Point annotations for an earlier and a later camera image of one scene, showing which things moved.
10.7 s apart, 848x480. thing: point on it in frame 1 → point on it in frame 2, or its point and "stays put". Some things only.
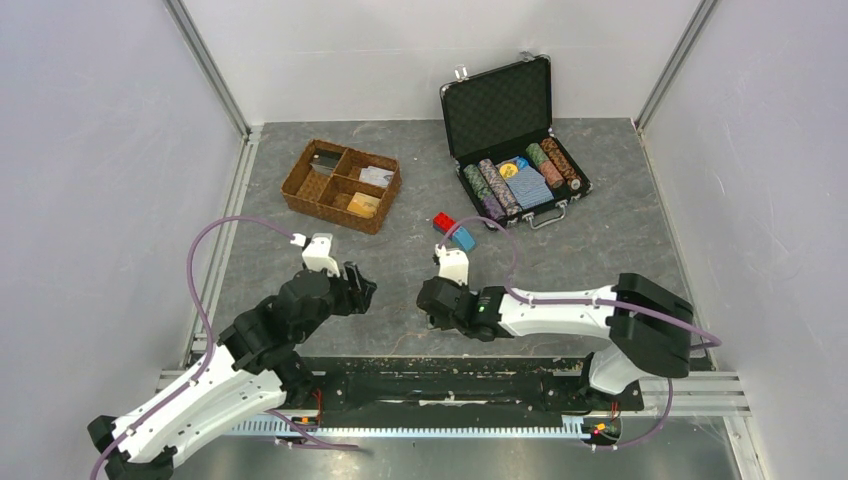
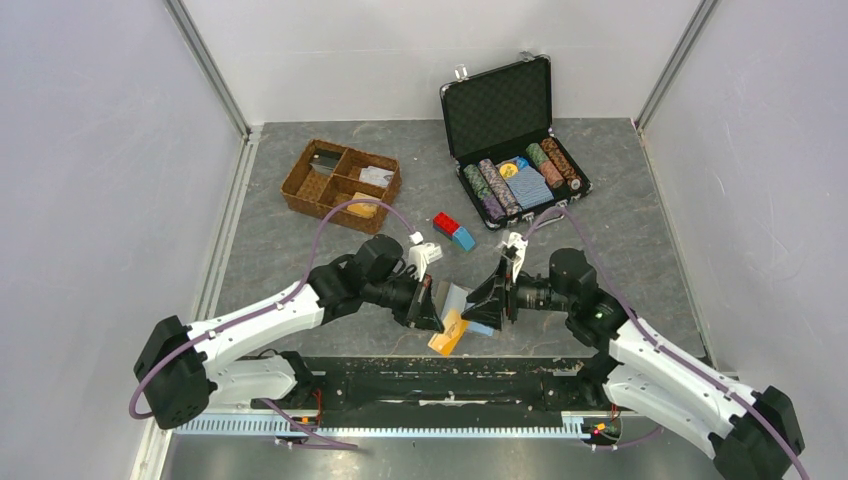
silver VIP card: (376, 176) stays put
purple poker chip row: (492, 208) stays put
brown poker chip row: (561, 162) stays put
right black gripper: (435, 322) → (489, 299)
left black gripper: (361, 294) → (419, 311)
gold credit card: (363, 205) stays put
